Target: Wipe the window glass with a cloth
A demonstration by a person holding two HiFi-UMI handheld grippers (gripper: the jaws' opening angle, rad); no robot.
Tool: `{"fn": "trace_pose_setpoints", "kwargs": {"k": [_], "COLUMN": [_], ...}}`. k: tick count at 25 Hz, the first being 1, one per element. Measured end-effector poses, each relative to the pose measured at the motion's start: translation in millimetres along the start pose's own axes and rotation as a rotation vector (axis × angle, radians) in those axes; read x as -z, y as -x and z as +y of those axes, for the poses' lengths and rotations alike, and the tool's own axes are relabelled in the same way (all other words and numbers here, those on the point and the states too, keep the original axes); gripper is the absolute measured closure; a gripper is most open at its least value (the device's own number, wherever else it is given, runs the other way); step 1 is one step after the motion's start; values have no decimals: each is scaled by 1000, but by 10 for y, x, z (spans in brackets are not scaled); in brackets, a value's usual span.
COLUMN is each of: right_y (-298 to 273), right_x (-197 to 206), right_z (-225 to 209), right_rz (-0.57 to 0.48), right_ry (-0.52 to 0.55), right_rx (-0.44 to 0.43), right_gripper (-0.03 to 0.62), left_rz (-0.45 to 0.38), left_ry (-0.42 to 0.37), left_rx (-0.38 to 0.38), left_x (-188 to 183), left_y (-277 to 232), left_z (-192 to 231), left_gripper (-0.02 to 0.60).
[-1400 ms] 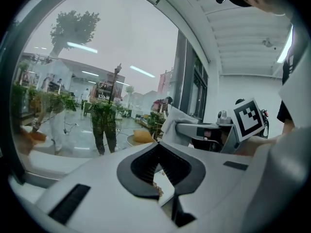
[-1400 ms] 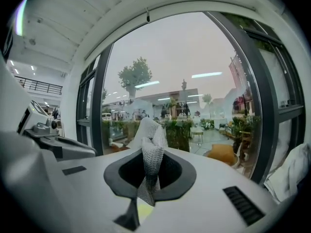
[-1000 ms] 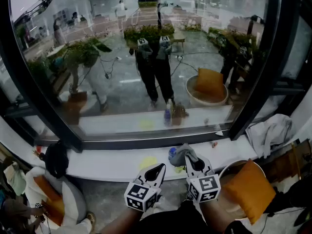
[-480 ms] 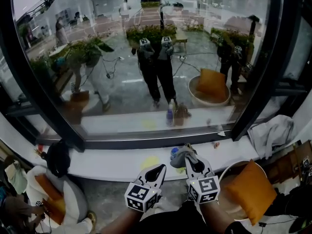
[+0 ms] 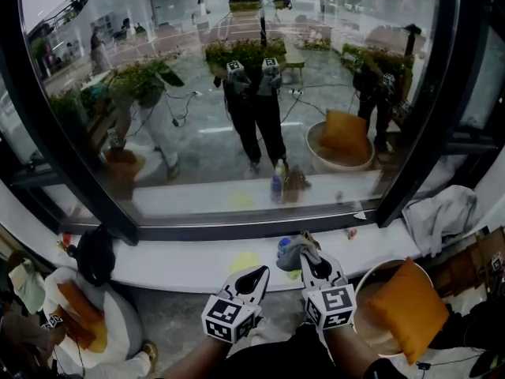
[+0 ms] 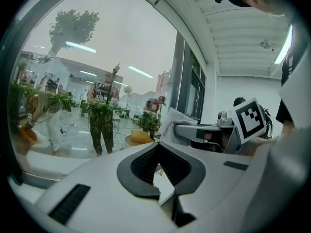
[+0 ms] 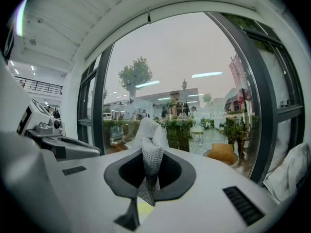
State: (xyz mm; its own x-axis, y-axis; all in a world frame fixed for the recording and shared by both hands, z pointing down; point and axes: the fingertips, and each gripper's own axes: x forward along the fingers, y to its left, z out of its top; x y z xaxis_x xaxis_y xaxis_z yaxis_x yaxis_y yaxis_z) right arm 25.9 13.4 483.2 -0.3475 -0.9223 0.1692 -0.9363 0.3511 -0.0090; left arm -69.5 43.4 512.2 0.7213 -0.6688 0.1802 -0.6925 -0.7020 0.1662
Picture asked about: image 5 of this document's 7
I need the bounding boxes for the large window glass pane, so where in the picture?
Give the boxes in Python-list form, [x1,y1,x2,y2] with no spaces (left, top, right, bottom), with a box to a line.
[18,0,442,228]

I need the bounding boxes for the round beige tub chair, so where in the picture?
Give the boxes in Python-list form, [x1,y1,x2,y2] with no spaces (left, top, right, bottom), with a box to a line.
[353,257,435,358]

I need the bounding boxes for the crumpled grey fabric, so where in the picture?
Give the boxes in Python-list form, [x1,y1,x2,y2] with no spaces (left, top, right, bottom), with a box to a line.
[401,184,481,258]

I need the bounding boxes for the black window frame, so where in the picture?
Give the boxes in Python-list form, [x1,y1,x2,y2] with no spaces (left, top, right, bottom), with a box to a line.
[0,0,505,248]

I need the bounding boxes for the yellow cloth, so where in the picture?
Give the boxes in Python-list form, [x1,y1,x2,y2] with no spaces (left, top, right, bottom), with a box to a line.
[228,250,261,276]

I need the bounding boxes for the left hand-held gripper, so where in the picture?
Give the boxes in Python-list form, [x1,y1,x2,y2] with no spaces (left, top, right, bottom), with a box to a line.
[200,265,271,345]

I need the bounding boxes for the long orange cushion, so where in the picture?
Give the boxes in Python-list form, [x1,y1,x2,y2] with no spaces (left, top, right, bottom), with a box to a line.
[57,280,102,325]
[50,306,95,349]

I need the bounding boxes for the person's right forearm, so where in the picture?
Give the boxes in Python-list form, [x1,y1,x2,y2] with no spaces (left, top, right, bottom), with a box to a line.
[325,325,380,379]

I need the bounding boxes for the yellow cushion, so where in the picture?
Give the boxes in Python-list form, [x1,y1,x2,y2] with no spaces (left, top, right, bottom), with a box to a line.
[88,321,108,351]

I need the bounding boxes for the mint green bag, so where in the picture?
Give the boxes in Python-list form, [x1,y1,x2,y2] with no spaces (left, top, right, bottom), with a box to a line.
[8,258,47,313]

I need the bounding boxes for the white window sill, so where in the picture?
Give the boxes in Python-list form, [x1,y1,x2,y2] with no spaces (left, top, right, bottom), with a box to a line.
[0,211,423,294]

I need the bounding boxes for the person's left forearm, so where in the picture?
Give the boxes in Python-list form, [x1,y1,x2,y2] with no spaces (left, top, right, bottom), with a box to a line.
[163,336,234,379]

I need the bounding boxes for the white beanbag chair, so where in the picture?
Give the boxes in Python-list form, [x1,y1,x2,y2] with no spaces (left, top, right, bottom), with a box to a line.
[41,266,145,370]

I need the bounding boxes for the grey cloth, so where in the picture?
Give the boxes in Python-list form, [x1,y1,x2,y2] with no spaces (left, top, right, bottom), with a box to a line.
[275,235,323,272]

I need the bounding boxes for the square orange cushion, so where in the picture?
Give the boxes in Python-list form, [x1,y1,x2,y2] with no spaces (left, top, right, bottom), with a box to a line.
[365,257,451,366]

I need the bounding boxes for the person's black clothing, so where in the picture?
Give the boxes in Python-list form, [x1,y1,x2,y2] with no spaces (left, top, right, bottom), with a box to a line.
[224,321,407,379]

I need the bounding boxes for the black bag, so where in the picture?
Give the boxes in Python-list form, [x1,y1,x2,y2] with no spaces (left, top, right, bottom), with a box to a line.
[75,223,116,287]

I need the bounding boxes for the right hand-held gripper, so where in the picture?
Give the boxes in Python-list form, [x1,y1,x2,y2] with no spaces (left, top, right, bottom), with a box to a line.
[299,250,358,331]

